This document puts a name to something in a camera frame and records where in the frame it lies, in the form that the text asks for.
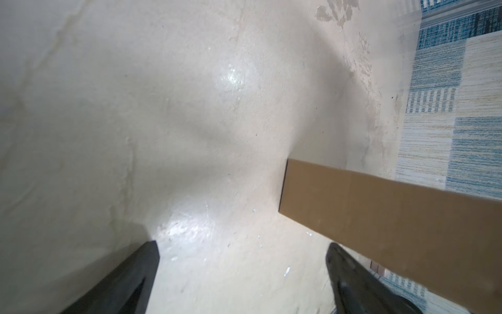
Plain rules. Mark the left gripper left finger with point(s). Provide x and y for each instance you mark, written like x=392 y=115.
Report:
x=126 y=289

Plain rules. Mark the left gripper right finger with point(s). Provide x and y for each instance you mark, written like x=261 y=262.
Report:
x=356 y=290

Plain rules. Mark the brown cardboard box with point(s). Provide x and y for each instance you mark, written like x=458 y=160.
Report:
x=448 y=242

